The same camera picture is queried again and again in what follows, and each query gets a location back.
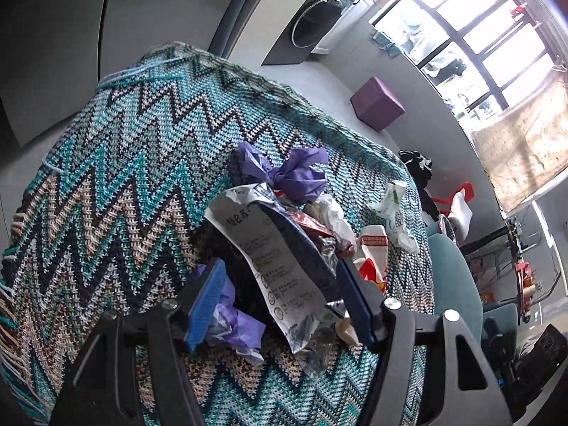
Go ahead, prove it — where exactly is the black case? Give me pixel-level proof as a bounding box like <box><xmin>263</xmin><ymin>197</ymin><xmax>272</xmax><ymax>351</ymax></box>
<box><xmin>484</xmin><ymin>324</ymin><xmax>568</xmax><ymax>426</ymax></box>

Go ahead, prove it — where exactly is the clear plastic wrapper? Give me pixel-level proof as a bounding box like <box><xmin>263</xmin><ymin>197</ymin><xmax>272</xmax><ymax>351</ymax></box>
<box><xmin>295</xmin><ymin>342</ymin><xmax>338</xmax><ymax>378</ymax></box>

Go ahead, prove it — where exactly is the red snack wrapper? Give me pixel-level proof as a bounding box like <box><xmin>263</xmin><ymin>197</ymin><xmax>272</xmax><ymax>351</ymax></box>
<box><xmin>288</xmin><ymin>211</ymin><xmax>333</xmax><ymax>238</ymax></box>

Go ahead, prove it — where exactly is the teal chair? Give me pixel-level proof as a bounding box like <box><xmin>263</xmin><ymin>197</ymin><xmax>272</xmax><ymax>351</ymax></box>
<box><xmin>426</xmin><ymin>222</ymin><xmax>520</xmax><ymax>351</ymax></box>

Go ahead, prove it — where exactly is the purple storage stool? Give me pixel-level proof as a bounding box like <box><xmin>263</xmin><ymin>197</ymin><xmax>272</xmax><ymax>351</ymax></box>
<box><xmin>350</xmin><ymin>76</ymin><xmax>406</xmax><ymax>133</ymax></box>

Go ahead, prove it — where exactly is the white and red carton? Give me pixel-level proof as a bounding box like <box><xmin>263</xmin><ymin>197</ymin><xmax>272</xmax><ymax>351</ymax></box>
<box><xmin>353</xmin><ymin>224</ymin><xmax>391</xmax><ymax>294</ymax></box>

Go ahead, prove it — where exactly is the beige patterned curtain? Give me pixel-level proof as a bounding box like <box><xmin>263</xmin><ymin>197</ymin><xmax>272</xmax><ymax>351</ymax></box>
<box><xmin>470</xmin><ymin>71</ymin><xmax>568</xmax><ymax>220</ymax></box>

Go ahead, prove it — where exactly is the beige paper scrap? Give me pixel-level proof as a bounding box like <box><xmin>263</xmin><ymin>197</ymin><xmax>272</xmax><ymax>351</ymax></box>
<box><xmin>335</xmin><ymin>319</ymin><xmax>360</xmax><ymax>347</ymax></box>

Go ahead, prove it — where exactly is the zigzag knitted blanket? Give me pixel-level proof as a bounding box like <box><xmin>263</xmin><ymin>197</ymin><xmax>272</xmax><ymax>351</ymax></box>
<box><xmin>0</xmin><ymin>41</ymin><xmax>438</xmax><ymax>426</ymax></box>

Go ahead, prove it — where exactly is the green and white packet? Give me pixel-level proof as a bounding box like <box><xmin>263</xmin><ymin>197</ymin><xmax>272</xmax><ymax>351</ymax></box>
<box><xmin>368</xmin><ymin>180</ymin><xmax>420</xmax><ymax>255</ymax></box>

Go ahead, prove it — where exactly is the dark blue snack packet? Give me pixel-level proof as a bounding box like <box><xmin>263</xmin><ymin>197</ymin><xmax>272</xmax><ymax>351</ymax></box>
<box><xmin>260</xmin><ymin>203</ymin><xmax>340</xmax><ymax>307</ymax></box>

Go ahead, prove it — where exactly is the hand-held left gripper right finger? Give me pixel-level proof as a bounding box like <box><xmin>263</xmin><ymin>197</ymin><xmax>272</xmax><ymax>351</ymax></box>
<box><xmin>336</xmin><ymin>258</ymin><xmax>520</xmax><ymax>426</ymax></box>

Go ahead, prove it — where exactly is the grey refrigerator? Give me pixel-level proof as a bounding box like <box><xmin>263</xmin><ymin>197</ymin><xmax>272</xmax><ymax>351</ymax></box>
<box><xmin>0</xmin><ymin>0</ymin><xmax>262</xmax><ymax>152</ymax></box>

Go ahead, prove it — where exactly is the purple wrapper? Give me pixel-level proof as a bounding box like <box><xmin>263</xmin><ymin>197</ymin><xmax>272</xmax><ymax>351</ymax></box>
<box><xmin>195</xmin><ymin>264</ymin><xmax>267</xmax><ymax>365</ymax></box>

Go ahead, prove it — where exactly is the blue towel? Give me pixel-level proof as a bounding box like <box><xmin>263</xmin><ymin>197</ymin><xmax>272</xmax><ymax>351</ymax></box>
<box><xmin>370</xmin><ymin>29</ymin><xmax>402</xmax><ymax>58</ymax></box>

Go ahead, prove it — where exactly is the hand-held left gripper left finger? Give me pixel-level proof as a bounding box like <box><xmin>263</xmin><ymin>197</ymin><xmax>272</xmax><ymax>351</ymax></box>
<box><xmin>49</xmin><ymin>258</ymin><xmax>228</xmax><ymax>426</ymax></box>

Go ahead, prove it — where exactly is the black-framed window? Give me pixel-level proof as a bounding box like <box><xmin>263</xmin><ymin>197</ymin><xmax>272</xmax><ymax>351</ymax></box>
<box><xmin>368</xmin><ymin>0</ymin><xmax>564</xmax><ymax>120</ymax></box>

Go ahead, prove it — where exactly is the black clothes pile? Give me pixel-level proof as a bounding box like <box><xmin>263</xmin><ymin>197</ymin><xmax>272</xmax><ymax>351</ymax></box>
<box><xmin>398</xmin><ymin>148</ymin><xmax>444</xmax><ymax>227</ymax></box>

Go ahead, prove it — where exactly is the white plastic bag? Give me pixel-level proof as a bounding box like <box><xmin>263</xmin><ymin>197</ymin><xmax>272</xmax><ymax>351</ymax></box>
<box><xmin>306</xmin><ymin>193</ymin><xmax>358</xmax><ymax>253</ymax></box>

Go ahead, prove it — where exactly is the purple plastic bag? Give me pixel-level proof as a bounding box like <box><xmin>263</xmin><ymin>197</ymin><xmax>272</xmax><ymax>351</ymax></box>
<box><xmin>237</xmin><ymin>141</ymin><xmax>330</xmax><ymax>202</ymax></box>

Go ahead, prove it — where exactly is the grey washing machine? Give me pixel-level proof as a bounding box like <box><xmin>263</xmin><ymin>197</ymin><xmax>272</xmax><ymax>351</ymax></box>
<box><xmin>262</xmin><ymin>0</ymin><xmax>378</xmax><ymax>66</ymax></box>

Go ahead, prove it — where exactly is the silver foil wrapper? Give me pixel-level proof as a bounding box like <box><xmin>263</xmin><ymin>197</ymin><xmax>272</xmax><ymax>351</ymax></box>
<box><xmin>319</xmin><ymin>237</ymin><xmax>356</xmax><ymax>267</ymax></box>

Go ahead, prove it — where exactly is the white printed packet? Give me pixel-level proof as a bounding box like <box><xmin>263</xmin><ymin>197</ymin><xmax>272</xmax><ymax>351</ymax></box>
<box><xmin>208</xmin><ymin>186</ymin><xmax>344</xmax><ymax>356</ymax></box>

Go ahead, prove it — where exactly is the black metal frame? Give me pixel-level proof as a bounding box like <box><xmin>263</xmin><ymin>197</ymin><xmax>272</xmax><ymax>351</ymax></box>
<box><xmin>461</xmin><ymin>219</ymin><xmax>560</xmax><ymax>324</ymax></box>

